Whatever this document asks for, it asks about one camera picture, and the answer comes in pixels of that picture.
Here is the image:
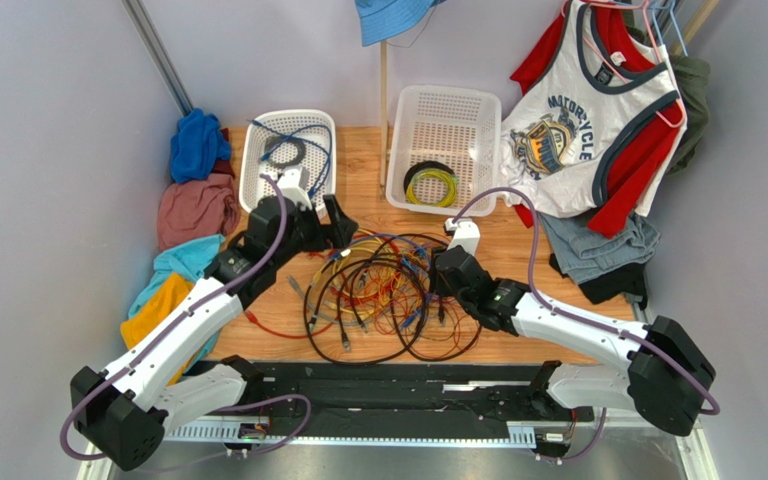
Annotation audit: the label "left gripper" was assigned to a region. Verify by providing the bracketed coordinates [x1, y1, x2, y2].
[270, 193, 356, 268]

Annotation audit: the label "blue ethernet cable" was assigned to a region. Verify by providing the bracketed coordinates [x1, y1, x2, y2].
[330, 232, 439, 332]
[251, 119, 333, 201]

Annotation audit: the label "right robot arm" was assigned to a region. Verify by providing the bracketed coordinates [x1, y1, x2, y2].
[432, 246, 719, 436]

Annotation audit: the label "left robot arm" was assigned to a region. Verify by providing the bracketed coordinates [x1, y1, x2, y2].
[60, 194, 358, 471]

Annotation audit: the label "left white basket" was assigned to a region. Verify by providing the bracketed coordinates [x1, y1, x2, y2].
[238, 109, 337, 218]

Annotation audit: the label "white basket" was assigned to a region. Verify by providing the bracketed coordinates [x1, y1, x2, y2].
[385, 85, 502, 217]
[238, 109, 337, 218]

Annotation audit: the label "right white basket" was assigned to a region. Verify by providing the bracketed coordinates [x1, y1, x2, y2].
[385, 85, 502, 217]

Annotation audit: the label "folded blue jeans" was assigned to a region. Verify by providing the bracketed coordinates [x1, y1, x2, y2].
[539, 214, 661, 284]

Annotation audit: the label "pink cloth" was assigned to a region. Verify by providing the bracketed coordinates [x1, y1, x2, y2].
[156, 173, 240, 251]

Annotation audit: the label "teal cloth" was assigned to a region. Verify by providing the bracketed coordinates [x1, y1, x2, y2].
[127, 234, 225, 319]

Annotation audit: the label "blue cloth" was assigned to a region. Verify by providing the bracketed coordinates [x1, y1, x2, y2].
[170, 108, 232, 183]

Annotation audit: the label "white motorcycle tank top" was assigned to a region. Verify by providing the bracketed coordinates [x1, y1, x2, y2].
[499, 1, 687, 238]

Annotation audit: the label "black garment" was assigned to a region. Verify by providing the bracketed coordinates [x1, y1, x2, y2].
[549, 254, 647, 304]

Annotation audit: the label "yellow cloth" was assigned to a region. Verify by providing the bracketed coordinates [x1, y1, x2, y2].
[120, 273, 194, 348]

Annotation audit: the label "blue bucket hat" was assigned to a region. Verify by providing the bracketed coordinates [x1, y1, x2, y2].
[353, 0, 445, 47]

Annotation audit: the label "aluminium corner profile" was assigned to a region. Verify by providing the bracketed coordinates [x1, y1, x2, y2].
[121, 0, 193, 116]

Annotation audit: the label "green garment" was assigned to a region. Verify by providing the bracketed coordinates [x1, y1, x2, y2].
[615, 27, 711, 175]

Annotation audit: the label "long black cable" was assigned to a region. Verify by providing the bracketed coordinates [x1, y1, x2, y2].
[302, 231, 485, 366]

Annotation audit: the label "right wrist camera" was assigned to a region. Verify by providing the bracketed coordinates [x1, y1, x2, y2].
[444, 217, 481, 255]

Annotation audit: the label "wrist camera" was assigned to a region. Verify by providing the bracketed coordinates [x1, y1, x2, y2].
[444, 217, 481, 255]
[277, 166, 313, 211]

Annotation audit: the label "yellow ethernet cable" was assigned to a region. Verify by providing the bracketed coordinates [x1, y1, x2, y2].
[313, 232, 425, 314]

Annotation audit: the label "thin coloured wire tangle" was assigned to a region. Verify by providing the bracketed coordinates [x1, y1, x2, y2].
[330, 246, 482, 357]

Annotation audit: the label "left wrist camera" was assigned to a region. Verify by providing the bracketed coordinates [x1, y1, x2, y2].
[277, 166, 313, 211]

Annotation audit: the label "grey ethernet cable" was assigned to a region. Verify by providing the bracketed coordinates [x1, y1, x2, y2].
[286, 275, 359, 327]

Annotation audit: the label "black wire coil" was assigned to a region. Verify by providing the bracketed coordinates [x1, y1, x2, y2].
[264, 136, 308, 170]

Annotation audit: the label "yellow green wire coil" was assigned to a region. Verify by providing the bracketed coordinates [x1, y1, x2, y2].
[405, 168, 459, 208]

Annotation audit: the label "red ethernet cable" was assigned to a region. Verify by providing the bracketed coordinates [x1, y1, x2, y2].
[244, 226, 399, 341]

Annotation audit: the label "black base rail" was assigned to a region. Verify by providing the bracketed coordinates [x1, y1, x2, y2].
[251, 361, 599, 445]

